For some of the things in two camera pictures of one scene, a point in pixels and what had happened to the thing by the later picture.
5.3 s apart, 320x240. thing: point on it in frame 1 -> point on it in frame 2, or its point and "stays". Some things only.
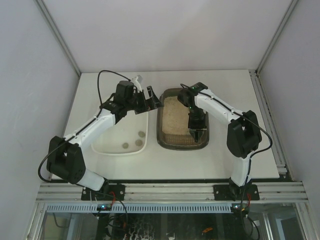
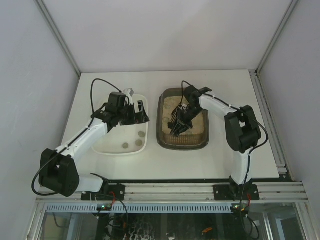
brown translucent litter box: x=172 y=124 stays
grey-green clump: x=125 y=145 stays
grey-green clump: x=141 y=134 stays
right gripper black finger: x=195 y=134 -> x=175 y=128
